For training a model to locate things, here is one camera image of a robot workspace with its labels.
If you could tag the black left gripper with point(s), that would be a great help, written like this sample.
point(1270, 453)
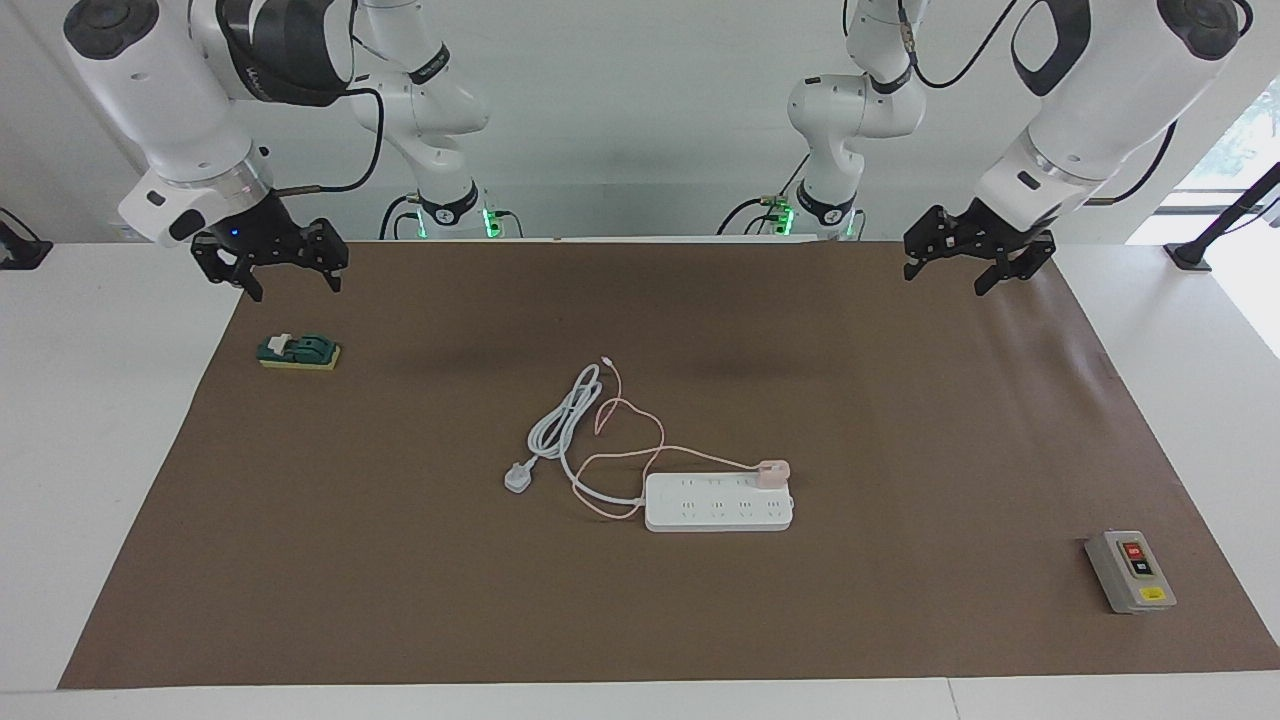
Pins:
point(985, 232)

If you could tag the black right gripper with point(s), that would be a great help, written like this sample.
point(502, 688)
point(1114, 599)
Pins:
point(265, 230)

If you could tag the pink charger block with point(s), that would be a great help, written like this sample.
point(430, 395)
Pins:
point(772, 472)

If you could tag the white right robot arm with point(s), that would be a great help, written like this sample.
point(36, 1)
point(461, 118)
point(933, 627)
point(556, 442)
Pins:
point(160, 90)

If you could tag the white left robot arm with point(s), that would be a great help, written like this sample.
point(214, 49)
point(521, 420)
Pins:
point(1110, 100)

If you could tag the white power strip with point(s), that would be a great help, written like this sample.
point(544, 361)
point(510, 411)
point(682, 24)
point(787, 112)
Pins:
point(710, 510)

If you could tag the green circuit board module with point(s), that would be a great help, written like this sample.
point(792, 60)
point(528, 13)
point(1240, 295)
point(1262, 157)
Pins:
point(300, 352)

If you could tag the black slanted stand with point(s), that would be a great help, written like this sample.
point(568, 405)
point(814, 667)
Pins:
point(1190, 255)

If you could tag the small black table clamp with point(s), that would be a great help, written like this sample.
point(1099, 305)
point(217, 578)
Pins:
point(20, 255)

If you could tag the brown table mat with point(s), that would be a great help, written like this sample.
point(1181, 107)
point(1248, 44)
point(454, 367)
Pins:
point(800, 620)

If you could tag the grey on-off switch box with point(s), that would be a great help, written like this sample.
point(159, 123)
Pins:
point(1130, 572)

